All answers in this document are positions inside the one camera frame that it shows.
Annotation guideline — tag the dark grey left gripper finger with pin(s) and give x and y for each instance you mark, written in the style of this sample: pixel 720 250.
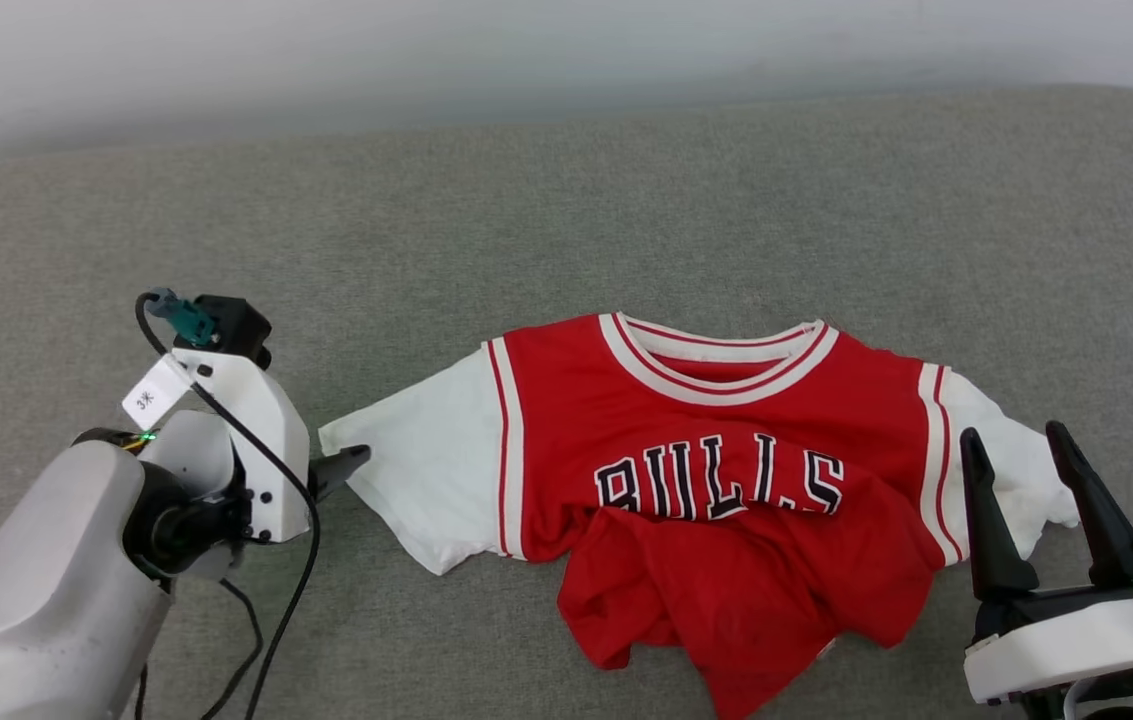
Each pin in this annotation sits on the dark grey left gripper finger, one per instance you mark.
pixel 336 472

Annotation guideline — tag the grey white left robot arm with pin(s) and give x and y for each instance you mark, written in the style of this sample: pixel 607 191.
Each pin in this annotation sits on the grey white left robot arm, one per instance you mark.
pixel 46 580

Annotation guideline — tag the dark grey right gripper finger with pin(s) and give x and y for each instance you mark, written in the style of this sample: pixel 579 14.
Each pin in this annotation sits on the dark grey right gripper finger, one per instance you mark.
pixel 996 540
pixel 1101 530

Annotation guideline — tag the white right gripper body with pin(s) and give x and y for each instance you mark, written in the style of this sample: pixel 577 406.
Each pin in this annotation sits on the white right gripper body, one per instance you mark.
pixel 1076 640

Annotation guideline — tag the red and white basketball jersey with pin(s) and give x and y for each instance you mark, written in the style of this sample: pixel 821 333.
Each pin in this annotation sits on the red and white basketball jersey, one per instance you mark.
pixel 726 560

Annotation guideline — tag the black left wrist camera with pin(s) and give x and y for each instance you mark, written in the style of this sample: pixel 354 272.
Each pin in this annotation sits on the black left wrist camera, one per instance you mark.
pixel 238 325

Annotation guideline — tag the teal left camera connector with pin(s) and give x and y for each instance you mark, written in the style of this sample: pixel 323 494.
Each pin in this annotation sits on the teal left camera connector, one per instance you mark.
pixel 188 318

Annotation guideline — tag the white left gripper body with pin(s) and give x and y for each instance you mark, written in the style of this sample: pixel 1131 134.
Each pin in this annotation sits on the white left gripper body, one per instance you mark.
pixel 271 460

